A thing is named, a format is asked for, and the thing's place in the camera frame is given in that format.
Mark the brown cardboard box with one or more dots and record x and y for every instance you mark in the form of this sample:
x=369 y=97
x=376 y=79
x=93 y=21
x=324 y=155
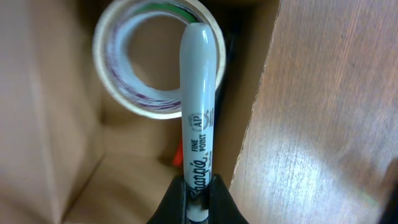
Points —
x=69 y=153

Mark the beige masking tape roll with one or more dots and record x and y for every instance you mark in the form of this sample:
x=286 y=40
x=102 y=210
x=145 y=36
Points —
x=115 y=26

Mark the red utility knife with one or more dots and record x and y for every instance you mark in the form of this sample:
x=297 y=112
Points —
x=178 y=157

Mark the black marker pen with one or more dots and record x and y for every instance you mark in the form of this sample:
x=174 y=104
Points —
x=198 y=66

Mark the green tape roll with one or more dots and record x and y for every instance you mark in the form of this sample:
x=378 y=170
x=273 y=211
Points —
x=170 y=10

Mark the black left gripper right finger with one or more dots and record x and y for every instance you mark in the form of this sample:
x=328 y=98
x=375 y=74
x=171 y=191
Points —
x=222 y=208

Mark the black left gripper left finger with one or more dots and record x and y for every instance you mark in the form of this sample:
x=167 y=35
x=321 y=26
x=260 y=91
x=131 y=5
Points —
x=173 y=206

